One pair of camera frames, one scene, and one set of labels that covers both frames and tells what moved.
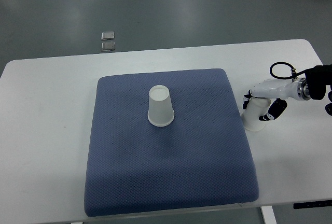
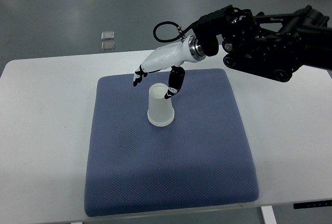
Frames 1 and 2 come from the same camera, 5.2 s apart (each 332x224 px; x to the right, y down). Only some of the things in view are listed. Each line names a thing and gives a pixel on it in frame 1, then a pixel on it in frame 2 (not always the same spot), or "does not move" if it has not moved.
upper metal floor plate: (108, 35) does not move
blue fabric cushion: (203, 159) does not move
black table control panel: (319, 204) does not move
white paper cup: (256, 108) to (161, 110)
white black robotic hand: (280, 89) to (174, 55)
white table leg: (268, 214) does not move
